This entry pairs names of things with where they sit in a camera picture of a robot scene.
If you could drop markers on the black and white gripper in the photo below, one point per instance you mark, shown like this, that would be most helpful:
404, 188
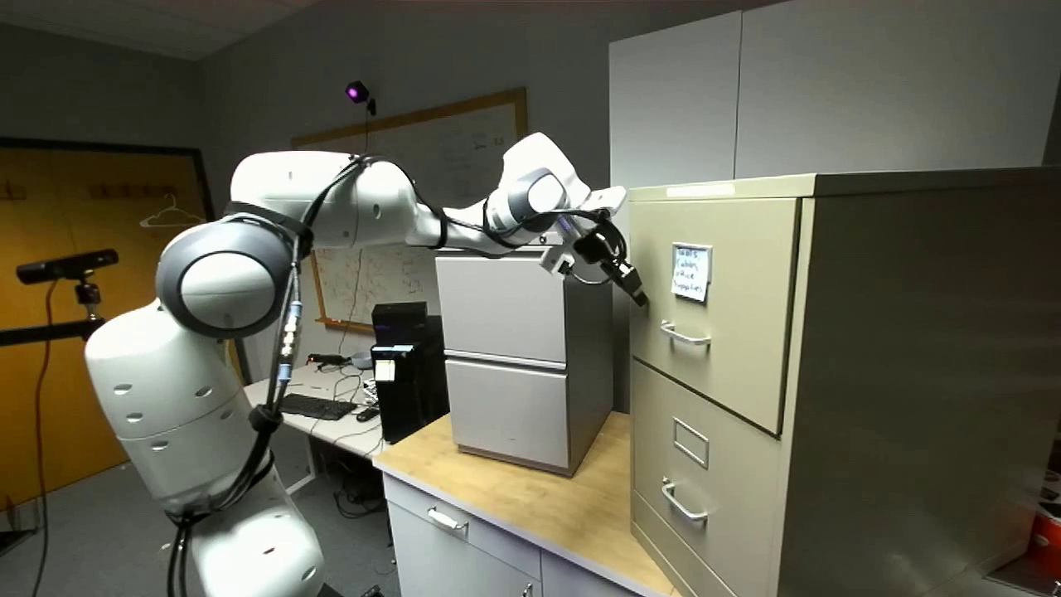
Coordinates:
581, 239

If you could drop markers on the beige labelled file cabinet drawer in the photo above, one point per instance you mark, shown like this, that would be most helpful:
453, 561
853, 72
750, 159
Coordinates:
731, 344

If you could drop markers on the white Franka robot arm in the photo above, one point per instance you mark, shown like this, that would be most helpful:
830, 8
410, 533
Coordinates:
177, 398

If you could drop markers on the white paper drawer label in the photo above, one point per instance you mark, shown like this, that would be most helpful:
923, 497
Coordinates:
692, 274

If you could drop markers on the grey two-drawer cabinet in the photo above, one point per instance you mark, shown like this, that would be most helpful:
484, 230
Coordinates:
518, 366

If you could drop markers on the wood-top white counter cabinet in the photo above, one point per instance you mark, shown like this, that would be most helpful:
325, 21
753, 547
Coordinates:
518, 499

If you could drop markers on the beige unlabelled file cabinet drawer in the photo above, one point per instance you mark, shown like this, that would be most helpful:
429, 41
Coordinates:
717, 519

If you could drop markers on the beige metal file cabinet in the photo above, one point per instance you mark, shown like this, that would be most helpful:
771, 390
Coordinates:
928, 386

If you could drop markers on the wood-framed whiteboard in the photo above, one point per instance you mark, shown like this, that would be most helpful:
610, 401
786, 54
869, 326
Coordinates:
464, 155

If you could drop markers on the black computer tower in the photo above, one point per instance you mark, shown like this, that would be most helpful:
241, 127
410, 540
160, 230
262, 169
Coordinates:
401, 375

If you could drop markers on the black computer mouse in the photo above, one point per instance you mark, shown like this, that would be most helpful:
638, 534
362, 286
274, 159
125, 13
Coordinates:
367, 415

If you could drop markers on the grey office desk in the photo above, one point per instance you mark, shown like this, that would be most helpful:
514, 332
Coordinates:
332, 392

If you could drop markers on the black keyboard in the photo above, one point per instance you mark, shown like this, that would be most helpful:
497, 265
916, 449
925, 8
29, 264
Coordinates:
318, 405

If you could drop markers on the red container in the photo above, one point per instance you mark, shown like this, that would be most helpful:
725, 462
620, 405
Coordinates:
1046, 541

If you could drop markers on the yellow wooden door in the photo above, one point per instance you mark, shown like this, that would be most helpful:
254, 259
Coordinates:
67, 201

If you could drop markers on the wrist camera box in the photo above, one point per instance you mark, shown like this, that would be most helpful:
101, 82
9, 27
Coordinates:
558, 259

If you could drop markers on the white wall cabinet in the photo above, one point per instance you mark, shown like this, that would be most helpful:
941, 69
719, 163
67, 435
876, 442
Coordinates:
830, 89

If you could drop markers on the camera with purple light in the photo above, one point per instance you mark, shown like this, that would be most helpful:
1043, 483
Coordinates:
358, 95

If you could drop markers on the black camera on tripod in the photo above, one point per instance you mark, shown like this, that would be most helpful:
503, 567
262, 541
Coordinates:
67, 265

